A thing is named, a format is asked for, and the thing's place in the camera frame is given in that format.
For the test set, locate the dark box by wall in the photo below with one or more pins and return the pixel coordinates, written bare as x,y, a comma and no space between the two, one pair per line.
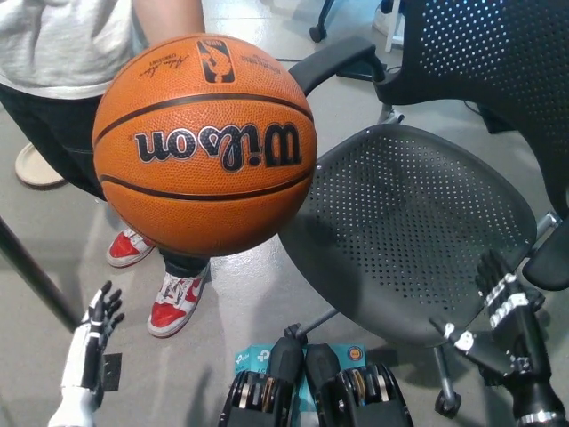
495,120

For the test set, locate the person in grey shirt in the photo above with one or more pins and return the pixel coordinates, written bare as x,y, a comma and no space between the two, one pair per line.
58,44

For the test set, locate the small black tape patch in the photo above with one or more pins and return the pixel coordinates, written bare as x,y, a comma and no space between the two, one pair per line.
113,373

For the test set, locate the flat black floor box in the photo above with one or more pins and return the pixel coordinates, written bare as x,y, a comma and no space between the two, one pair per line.
362,70

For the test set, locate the beige round floor disc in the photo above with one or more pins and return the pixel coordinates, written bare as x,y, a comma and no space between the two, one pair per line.
33,169

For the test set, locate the black perforated office chair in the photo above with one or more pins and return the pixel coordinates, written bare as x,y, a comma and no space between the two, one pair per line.
400,213

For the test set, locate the teal TP-Link cardboard box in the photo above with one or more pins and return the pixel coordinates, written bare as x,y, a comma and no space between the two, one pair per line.
249,356

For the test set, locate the person's right red white sneaker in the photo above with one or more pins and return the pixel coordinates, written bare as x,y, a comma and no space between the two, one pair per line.
126,249

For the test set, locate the person's red white sneaker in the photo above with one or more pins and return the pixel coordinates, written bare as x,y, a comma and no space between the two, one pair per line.
175,307
126,249

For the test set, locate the white furniture leg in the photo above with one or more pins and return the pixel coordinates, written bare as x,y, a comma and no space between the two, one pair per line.
391,22

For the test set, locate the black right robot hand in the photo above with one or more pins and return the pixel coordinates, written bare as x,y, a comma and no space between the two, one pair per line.
526,356

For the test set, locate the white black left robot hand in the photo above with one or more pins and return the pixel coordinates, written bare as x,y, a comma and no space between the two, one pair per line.
82,356

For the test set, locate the orange Wilson basketball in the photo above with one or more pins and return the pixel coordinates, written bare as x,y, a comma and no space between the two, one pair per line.
204,147

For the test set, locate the person's left red white sneaker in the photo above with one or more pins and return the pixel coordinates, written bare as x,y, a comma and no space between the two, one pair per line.
175,307

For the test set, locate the black metal pole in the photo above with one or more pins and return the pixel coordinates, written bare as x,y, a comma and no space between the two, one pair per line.
35,276

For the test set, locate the black chair base with caster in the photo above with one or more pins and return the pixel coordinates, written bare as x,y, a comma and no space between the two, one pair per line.
321,22

